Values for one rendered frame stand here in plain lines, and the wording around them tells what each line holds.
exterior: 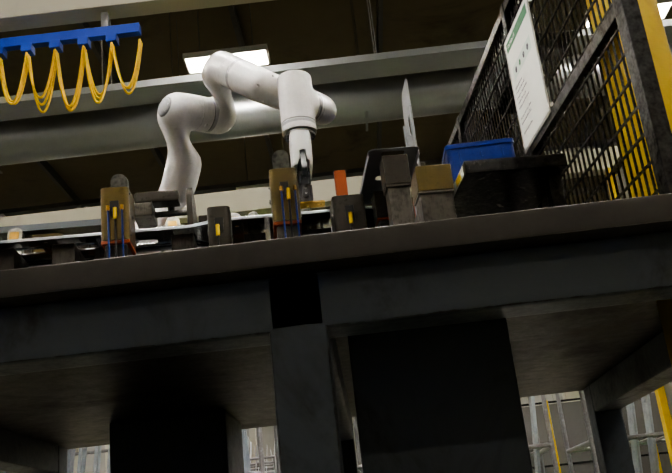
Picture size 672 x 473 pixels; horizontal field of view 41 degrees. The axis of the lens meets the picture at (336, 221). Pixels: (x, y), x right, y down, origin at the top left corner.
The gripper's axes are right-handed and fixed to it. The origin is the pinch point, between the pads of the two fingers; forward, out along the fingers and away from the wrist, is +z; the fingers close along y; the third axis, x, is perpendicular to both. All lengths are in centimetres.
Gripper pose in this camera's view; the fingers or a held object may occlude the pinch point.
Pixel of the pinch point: (305, 195)
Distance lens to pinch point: 210.8
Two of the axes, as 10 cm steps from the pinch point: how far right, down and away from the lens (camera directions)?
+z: 1.1, 9.4, -3.4
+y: 0.5, -3.4, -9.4
